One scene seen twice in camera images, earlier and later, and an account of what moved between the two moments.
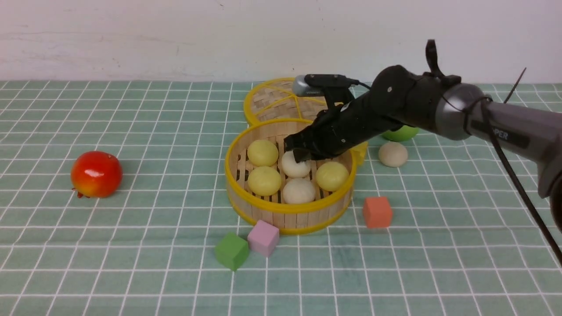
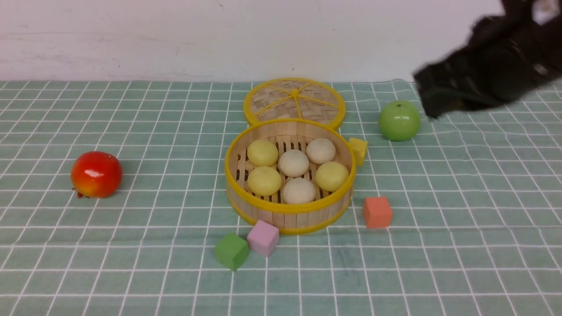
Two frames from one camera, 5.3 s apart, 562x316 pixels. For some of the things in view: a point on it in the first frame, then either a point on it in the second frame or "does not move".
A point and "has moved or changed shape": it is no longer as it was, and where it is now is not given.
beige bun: x=393 y=154 has moved or changed shape
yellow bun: x=264 y=181 does not move
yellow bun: x=332 y=176 does not move
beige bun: x=291 y=168 does not move
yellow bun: x=262 y=152 does not move
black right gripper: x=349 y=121 to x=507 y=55
